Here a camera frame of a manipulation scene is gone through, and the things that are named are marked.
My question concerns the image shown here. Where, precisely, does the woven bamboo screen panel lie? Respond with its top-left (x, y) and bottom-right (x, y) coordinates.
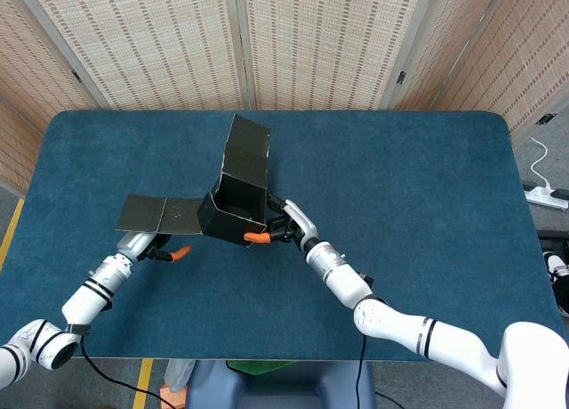
top-left (11, 0), bottom-right (250, 111)
top-left (0, 96), bottom-right (45, 195)
top-left (433, 0), bottom-right (569, 139)
top-left (381, 0), bottom-right (508, 112)
top-left (233, 0), bottom-right (439, 111)
top-left (0, 0), bottom-right (110, 122)

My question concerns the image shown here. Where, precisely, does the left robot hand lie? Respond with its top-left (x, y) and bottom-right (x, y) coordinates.
top-left (115, 230), bottom-right (193, 264)

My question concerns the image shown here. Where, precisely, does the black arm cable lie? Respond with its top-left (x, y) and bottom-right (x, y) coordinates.
top-left (355, 333), bottom-right (368, 409)
top-left (78, 333), bottom-right (177, 409)

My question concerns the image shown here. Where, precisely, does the dark cardboard box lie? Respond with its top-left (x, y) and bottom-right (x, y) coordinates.
top-left (115, 113), bottom-right (273, 250)

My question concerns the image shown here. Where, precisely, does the white power strip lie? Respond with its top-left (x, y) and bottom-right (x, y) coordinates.
top-left (522, 182), bottom-right (569, 211)

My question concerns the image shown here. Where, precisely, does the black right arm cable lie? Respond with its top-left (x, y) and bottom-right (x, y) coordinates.
top-left (355, 333), bottom-right (368, 409)

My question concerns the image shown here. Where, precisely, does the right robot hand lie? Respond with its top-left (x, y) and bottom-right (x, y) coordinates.
top-left (243, 194), bottom-right (320, 253)

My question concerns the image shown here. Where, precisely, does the white power cable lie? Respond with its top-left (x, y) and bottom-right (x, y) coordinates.
top-left (530, 136), bottom-right (555, 192)

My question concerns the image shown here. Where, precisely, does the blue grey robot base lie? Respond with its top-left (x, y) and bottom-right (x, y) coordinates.
top-left (185, 359), bottom-right (377, 409)

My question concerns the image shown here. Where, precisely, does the orange foam block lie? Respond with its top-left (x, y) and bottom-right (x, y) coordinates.
top-left (158, 383), bottom-right (188, 409)

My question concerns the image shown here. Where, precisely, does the yellow floor tape line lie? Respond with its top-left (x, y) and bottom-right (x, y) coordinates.
top-left (132, 358), bottom-right (155, 409)
top-left (0, 198), bottom-right (26, 268)

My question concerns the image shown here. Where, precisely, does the black chair base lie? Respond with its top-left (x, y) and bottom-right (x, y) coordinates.
top-left (535, 229), bottom-right (569, 253)

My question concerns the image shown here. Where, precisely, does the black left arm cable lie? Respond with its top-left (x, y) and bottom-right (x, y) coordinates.
top-left (78, 333), bottom-right (177, 409)

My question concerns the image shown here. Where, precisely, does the black and white sneaker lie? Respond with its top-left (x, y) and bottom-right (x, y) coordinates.
top-left (541, 250), bottom-right (569, 317)

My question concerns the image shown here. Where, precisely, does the green cloth piece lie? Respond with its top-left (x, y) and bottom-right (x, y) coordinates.
top-left (225, 359), bottom-right (295, 377)

